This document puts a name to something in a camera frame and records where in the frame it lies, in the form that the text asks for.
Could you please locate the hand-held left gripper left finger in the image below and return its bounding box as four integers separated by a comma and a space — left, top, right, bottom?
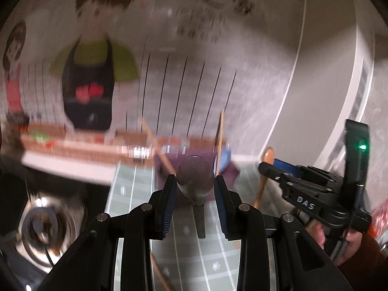
38, 174, 178, 291

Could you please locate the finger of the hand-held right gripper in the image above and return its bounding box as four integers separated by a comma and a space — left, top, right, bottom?
273, 158, 304, 178
259, 162, 304, 190

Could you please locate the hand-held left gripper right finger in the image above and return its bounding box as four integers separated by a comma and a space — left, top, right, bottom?
214, 175, 354, 291

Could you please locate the orange spoon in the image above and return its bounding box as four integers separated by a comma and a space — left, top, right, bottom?
252, 146, 276, 208

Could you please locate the purple plastic utensil holder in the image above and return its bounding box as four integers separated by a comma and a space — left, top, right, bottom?
153, 145, 241, 208

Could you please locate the blue spoon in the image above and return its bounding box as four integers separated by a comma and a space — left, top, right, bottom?
217, 148, 233, 173

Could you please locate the wooden chopstick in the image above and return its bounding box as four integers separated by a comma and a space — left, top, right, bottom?
149, 251, 173, 291
216, 111, 225, 176
141, 117, 176, 176

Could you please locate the person's right forearm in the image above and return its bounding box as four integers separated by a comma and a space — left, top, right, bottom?
336, 233, 388, 291

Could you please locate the person's right hand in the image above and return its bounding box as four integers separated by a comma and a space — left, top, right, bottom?
315, 224, 364, 267

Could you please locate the green checkered mat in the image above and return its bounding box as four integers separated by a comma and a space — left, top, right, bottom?
105, 161, 304, 291

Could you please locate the red-filled plastic bottle orange cap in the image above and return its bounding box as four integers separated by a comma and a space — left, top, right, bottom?
371, 200, 388, 237

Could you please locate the black gas stove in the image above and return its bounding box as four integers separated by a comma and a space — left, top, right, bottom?
0, 154, 116, 291

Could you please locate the cartoon wall poster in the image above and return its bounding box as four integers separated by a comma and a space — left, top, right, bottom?
0, 0, 261, 161

